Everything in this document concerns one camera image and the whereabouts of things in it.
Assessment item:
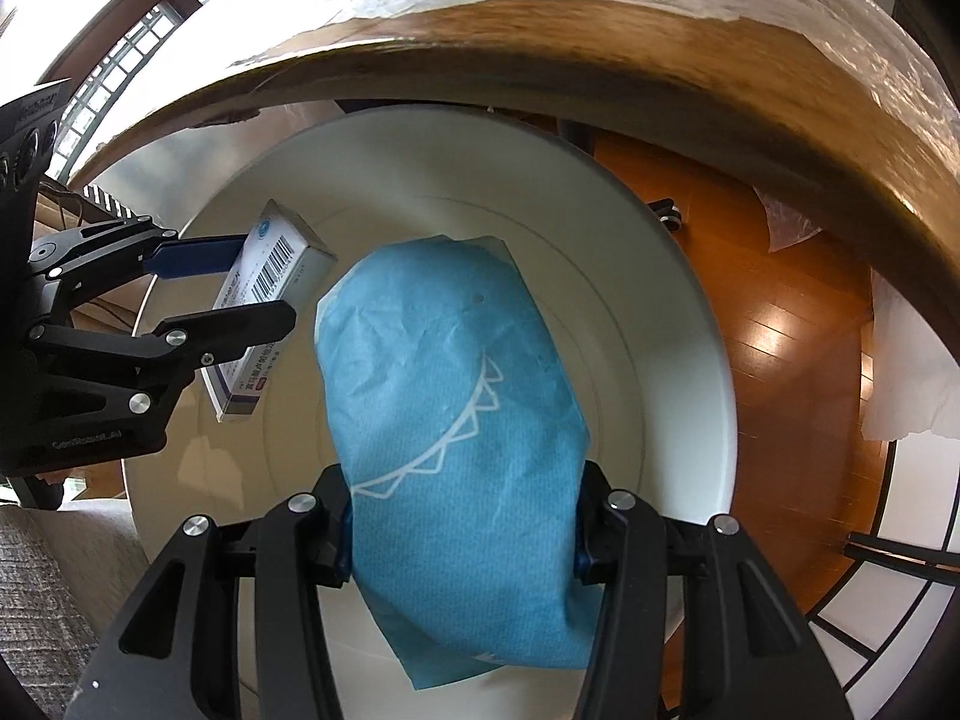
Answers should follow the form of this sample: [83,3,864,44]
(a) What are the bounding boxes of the white medicine box with barcode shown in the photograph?
[198,198,338,423]

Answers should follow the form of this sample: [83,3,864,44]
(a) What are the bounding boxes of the white black-framed panel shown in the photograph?
[806,435,960,720]

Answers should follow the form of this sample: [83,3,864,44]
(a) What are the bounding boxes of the clear plastic table cover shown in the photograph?
[97,0,960,256]

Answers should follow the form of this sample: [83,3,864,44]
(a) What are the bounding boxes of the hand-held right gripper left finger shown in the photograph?
[69,463,353,720]

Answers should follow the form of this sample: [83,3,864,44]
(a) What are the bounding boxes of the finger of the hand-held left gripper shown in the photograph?
[28,214,247,302]
[24,300,299,430]

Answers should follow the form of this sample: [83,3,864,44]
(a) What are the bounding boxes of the white round bin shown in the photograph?
[120,109,733,720]

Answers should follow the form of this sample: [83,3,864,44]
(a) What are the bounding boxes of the large window dark frame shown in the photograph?
[0,0,252,192]

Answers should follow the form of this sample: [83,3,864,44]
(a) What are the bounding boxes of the white paper sheet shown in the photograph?
[861,268,950,445]

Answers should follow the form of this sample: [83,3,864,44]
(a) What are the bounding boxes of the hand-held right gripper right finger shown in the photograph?
[572,460,850,720]

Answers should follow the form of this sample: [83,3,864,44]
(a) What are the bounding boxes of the grey textured fabric seat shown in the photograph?
[0,493,152,700]

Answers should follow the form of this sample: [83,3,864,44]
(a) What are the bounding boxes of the blue nonwoven cloth white pattern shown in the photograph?
[313,235,605,692]

